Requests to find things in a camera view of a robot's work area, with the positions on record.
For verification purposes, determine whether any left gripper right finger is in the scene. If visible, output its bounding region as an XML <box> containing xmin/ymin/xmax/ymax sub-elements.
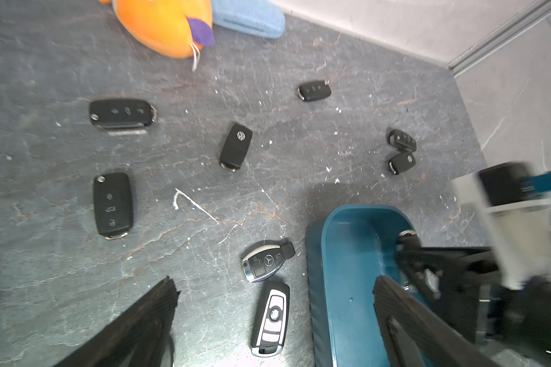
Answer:
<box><xmin>373</xmin><ymin>276</ymin><xmax>497</xmax><ymax>366</ymax></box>

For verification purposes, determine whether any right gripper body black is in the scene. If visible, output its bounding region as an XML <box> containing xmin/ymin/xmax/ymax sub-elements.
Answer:
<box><xmin>396</xmin><ymin>229</ymin><xmax>551</xmax><ymax>362</ymax></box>

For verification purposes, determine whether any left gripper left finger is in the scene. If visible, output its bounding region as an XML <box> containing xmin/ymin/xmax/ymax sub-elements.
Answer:
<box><xmin>57</xmin><ymin>277</ymin><xmax>180</xmax><ymax>366</ymax></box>

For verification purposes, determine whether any teal storage box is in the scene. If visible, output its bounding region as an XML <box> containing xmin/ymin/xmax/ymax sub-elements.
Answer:
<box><xmin>306</xmin><ymin>205</ymin><xmax>413</xmax><ymax>366</ymax></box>

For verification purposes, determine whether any black VW key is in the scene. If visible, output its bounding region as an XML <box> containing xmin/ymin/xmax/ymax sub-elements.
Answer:
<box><xmin>219</xmin><ymin>123</ymin><xmax>253</xmax><ymax>171</ymax></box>
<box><xmin>387</xmin><ymin>152</ymin><xmax>416</xmax><ymax>175</ymax></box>

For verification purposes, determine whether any black flip key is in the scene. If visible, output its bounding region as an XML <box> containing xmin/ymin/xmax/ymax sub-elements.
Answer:
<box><xmin>89</xmin><ymin>99</ymin><xmax>158</xmax><ymax>136</ymax></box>

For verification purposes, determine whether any BMW key silver black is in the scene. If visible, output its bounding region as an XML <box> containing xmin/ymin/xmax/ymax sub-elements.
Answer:
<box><xmin>250</xmin><ymin>281</ymin><xmax>290</xmax><ymax>358</ymax></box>

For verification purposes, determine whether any Mercedes key chrome black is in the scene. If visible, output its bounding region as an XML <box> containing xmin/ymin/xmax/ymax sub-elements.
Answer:
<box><xmin>241</xmin><ymin>242</ymin><xmax>295</xmax><ymax>283</ymax></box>

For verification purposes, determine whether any orange plush toy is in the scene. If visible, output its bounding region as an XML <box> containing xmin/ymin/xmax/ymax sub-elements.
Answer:
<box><xmin>104</xmin><ymin>0</ymin><xmax>215</xmax><ymax>71</ymax></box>

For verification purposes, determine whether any light blue glasses case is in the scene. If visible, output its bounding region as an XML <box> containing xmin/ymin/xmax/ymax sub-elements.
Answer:
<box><xmin>211</xmin><ymin>0</ymin><xmax>286</xmax><ymax>39</ymax></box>

